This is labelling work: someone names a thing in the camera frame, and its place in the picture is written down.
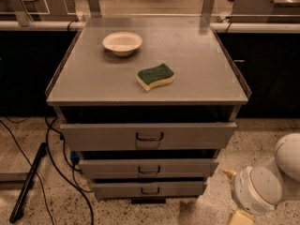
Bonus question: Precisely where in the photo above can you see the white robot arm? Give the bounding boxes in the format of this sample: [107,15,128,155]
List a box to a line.
[222,133,300,225]

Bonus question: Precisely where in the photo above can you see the grey drawer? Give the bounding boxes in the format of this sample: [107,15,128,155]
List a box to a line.
[60,123,236,151]
[79,158,218,179]
[92,181,207,200]

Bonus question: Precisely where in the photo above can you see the middle grey post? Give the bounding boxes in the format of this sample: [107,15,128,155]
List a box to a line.
[87,0,101,18]

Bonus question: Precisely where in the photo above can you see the black bar on floor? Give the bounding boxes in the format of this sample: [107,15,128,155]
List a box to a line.
[9,142,46,223]

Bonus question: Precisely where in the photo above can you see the left grey post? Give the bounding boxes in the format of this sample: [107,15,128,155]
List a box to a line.
[9,0,32,27]

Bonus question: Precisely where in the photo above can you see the background grey desk right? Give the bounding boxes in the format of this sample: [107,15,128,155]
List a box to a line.
[230,0,300,23]

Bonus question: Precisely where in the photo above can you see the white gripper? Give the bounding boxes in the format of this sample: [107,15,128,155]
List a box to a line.
[222,167,276,225]

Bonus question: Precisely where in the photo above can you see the grey drawer cabinet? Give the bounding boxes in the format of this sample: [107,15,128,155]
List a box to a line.
[47,16,250,202]

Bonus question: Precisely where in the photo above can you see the right grey post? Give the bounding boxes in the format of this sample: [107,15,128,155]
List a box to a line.
[202,0,215,20]

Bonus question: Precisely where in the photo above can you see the background grey desk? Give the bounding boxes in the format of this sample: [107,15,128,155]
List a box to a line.
[230,0,300,23]
[0,0,78,22]

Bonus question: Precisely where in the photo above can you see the grey middle drawer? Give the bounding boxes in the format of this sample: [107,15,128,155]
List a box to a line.
[79,158,218,179]

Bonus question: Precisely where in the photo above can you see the thin black floor cable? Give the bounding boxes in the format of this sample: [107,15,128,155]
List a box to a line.
[0,115,56,225]

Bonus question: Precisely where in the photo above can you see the white horizontal rail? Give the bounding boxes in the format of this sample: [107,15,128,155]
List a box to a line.
[0,21,300,34]

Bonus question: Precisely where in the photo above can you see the green yellow sponge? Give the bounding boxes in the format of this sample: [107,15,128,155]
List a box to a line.
[136,64,174,92]

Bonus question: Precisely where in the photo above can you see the background grey desk left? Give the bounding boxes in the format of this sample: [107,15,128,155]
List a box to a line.
[0,0,78,22]

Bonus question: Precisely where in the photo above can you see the white bowl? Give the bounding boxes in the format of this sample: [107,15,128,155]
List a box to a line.
[102,32,143,56]

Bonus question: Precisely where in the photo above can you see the grey post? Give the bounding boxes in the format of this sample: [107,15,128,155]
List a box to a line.
[87,0,101,18]
[9,0,32,27]
[202,0,215,20]

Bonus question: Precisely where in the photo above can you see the grey top drawer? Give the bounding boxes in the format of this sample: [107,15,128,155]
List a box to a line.
[60,123,236,151]

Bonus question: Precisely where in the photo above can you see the grey bottom drawer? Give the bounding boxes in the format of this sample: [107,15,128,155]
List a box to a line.
[92,181,207,200]

